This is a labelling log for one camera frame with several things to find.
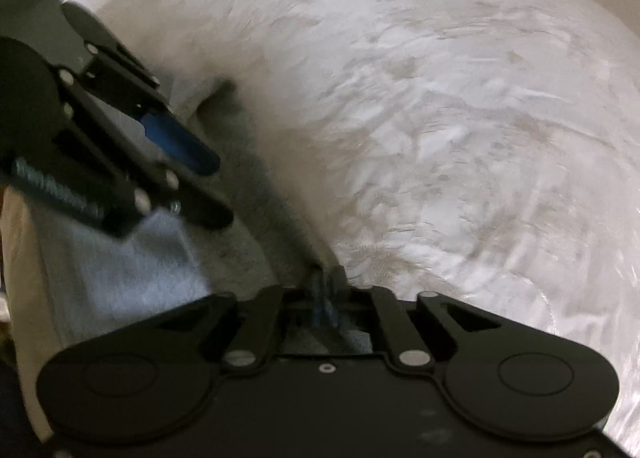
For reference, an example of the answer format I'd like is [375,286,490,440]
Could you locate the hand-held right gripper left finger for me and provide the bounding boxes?
[145,280,323,375]

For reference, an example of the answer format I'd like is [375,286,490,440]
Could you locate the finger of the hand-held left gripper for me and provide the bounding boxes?
[82,42,222,177]
[54,69,236,240]

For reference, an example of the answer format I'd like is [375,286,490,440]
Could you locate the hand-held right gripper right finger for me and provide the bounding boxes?
[325,265,503,372]

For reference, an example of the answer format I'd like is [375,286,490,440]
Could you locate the grey pants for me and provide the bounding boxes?
[35,80,373,356]

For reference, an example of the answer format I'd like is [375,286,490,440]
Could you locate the cream bed sheet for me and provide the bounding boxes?
[0,185,68,444]

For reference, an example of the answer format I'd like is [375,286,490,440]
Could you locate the white embroidered bedspread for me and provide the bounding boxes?
[50,0,640,445]

